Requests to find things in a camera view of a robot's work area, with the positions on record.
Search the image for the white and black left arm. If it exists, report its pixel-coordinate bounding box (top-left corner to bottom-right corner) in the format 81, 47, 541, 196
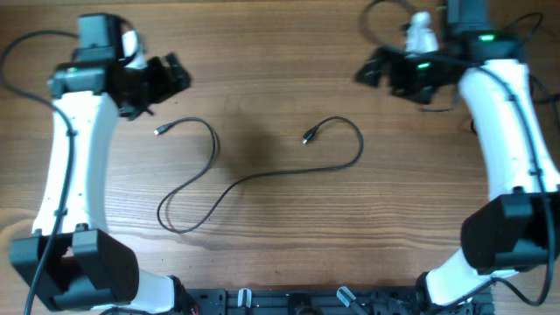
10, 54, 200, 314

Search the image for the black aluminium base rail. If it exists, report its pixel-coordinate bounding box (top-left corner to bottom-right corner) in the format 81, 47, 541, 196
188, 286, 495, 315

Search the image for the thin black micro USB cable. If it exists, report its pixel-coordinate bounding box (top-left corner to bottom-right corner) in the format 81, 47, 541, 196
153, 115, 365, 234

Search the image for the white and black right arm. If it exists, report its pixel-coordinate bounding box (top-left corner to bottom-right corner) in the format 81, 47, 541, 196
355, 1, 559, 314

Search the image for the thick black USB cable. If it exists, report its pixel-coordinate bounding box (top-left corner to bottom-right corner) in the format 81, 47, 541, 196
502, 11, 560, 107

